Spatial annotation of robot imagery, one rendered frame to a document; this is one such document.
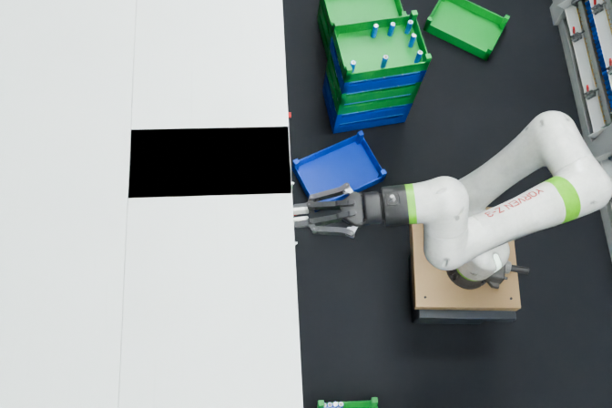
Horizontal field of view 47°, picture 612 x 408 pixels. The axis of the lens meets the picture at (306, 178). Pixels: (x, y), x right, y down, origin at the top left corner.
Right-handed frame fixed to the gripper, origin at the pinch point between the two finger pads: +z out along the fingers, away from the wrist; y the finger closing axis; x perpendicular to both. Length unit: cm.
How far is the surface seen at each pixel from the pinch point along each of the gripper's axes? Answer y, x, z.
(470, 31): -114, 111, -68
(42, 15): -5, -77, 23
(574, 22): -108, 105, -109
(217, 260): 30, -73, 0
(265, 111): 10, -72, -6
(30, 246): 27, -77, 22
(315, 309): 2, 97, 6
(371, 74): -69, 59, -23
